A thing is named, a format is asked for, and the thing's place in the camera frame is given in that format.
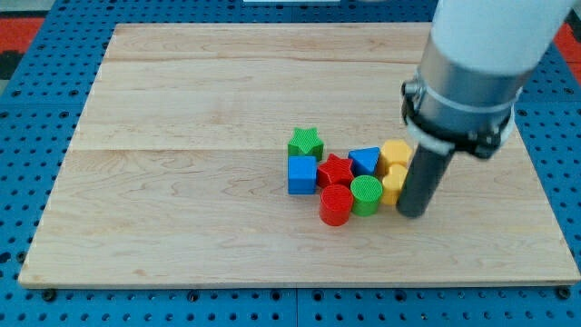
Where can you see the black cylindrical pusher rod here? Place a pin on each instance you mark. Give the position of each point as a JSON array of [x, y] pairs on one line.
[[422, 180]]

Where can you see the yellow heart block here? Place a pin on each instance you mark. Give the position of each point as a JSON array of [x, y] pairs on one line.
[[392, 183]]

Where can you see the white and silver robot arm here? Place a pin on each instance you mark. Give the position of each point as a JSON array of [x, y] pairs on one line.
[[461, 98]]

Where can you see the yellow hexagon block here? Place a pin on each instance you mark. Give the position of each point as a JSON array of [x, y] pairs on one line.
[[393, 152]]

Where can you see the blue triangle block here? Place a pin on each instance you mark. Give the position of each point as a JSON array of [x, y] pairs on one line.
[[364, 161]]

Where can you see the green cylinder block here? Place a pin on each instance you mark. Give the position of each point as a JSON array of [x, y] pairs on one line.
[[366, 191]]

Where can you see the red star block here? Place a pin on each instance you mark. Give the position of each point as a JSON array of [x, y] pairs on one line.
[[335, 170]]

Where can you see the red cylinder block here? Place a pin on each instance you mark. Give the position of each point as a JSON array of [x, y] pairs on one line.
[[336, 201]]

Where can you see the green star block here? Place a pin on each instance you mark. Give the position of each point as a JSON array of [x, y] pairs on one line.
[[306, 142]]

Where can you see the blue cube block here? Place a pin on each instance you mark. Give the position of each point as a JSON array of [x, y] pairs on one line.
[[302, 174]]

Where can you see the light wooden board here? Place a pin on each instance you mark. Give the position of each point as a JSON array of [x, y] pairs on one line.
[[175, 177]]

